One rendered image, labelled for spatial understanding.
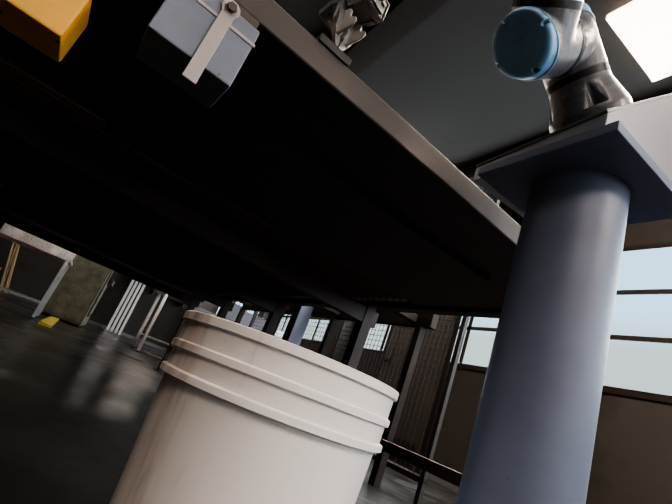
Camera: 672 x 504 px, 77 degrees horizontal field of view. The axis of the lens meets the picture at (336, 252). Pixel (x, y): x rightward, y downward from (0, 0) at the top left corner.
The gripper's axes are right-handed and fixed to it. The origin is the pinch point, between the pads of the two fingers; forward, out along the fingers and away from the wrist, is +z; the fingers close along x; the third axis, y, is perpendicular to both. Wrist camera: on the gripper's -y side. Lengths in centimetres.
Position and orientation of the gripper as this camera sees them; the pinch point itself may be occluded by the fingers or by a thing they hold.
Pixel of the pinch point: (335, 46)
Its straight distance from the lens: 99.6
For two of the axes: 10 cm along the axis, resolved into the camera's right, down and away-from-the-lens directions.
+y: 7.7, 0.5, -6.4
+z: -3.2, 8.9, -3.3
